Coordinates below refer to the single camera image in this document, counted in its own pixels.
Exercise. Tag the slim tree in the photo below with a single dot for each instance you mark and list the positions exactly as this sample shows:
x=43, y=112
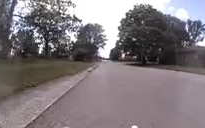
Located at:
x=196, y=31

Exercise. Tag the large dark tree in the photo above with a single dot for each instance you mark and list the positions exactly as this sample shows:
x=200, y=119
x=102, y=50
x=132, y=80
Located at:
x=146, y=33

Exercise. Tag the grass verge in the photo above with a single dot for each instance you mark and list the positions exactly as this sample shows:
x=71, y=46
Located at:
x=190, y=70

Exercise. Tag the low dark house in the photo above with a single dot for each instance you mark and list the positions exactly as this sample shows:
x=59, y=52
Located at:
x=196, y=56

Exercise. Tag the tall spreading tree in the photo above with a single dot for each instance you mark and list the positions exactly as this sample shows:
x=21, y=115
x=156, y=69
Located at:
x=48, y=26

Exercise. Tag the dark round tree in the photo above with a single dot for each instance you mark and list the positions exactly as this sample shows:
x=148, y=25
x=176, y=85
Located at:
x=90, y=38

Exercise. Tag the pale concrete kerb strip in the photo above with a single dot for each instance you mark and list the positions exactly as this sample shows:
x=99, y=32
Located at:
x=23, y=106

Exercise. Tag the distant trees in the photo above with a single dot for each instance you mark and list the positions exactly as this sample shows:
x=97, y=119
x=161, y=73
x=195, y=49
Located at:
x=115, y=54

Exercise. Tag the grass lawn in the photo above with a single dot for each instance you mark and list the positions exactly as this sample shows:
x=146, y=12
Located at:
x=23, y=76

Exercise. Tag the grey asphalt road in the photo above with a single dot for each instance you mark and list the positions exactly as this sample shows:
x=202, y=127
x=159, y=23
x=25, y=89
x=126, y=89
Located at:
x=130, y=96

